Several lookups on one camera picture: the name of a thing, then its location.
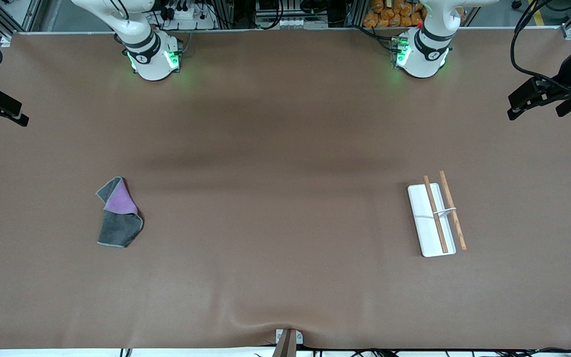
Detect purple and grey towel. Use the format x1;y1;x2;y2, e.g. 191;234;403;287
96;177;144;248

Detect wooden rack rod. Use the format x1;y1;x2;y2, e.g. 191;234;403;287
439;171;467;250
423;176;449;254

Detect white towel rack base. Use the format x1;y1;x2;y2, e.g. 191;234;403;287
407;183;457;257

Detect orange snack packets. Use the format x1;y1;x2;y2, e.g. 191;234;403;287
363;0;426;28

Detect white power strip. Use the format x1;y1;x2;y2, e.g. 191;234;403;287
162;0;218;30

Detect white terminal block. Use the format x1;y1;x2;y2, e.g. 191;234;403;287
256;15;329;30

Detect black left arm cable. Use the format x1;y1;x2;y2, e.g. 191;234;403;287
510;0;571;94

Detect aluminium table edge rail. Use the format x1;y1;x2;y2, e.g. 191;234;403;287
12;26;564;36

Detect silver mount bracket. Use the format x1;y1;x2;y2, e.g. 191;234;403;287
275;329;304;346

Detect brown camera strut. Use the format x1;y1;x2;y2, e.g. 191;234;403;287
272;330;297;357

